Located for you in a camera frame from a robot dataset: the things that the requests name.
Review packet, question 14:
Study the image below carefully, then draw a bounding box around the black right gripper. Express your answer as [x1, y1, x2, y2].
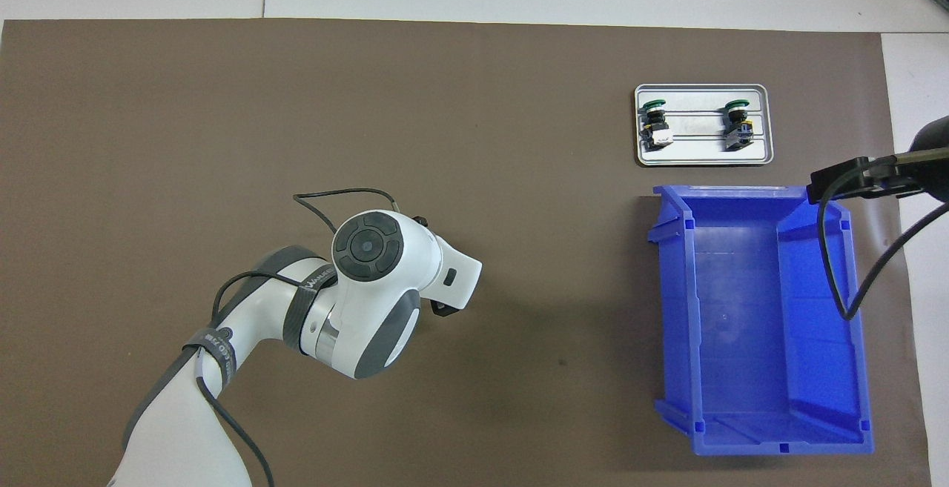
[808, 115, 949, 205]

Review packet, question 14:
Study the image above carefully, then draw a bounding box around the grey metal tray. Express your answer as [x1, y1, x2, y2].
[634, 84, 774, 168]

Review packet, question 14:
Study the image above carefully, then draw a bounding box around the brown table mat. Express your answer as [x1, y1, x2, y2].
[0, 19, 931, 487]

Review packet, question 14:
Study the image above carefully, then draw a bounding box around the blue plastic storage bin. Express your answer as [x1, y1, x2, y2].
[647, 185, 876, 457]

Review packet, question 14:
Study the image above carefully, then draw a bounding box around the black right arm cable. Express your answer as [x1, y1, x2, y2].
[814, 148, 949, 322]

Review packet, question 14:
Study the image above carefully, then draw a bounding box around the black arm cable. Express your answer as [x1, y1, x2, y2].
[194, 189, 401, 487]
[814, 148, 949, 322]

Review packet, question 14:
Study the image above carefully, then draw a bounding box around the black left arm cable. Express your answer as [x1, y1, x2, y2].
[194, 189, 401, 487]

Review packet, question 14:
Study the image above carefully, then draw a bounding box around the green push button switch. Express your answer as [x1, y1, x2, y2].
[640, 99, 674, 150]
[723, 100, 754, 151]

